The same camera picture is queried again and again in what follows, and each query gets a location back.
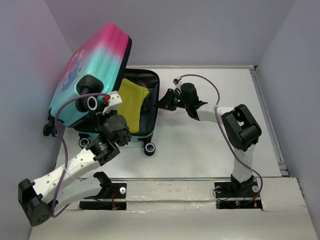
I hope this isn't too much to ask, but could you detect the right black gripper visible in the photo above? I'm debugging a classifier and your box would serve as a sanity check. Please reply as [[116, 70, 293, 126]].
[[154, 88, 189, 112]]

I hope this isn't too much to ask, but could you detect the yellow cloth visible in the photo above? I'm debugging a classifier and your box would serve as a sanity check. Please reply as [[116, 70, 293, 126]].
[[118, 78, 149, 134]]

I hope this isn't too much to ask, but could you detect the pink and teal suitcase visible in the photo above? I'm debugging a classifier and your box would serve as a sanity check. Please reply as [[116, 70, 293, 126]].
[[42, 22, 160, 156]]

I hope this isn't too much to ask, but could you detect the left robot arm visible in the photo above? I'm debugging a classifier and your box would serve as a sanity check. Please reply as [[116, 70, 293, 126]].
[[18, 113, 132, 227]]

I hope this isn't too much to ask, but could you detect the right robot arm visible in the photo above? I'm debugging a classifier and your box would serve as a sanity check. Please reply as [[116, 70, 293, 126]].
[[155, 83, 262, 201]]

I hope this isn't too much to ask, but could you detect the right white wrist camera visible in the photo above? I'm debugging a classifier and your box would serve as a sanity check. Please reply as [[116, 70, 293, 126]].
[[173, 77, 183, 95]]

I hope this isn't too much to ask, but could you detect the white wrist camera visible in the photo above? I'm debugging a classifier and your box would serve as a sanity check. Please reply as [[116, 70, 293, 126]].
[[102, 91, 123, 115], [173, 77, 183, 95]]

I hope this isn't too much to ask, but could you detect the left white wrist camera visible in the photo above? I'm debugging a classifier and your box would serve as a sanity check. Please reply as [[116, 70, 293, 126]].
[[102, 91, 123, 115]]

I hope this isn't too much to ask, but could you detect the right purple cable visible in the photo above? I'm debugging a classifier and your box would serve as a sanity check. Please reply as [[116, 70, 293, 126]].
[[178, 73, 264, 208]]

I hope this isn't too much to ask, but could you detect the purple cable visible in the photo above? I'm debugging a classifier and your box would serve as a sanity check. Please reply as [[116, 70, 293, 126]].
[[51, 92, 111, 218], [178, 73, 264, 208]]

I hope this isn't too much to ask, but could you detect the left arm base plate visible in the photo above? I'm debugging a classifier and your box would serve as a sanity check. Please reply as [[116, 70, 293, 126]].
[[78, 182, 127, 211]]

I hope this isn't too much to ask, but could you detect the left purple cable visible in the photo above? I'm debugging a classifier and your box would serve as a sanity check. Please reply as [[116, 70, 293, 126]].
[[51, 92, 111, 218]]

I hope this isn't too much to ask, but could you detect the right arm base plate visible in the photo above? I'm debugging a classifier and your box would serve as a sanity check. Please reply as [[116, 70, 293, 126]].
[[212, 181, 263, 210]]

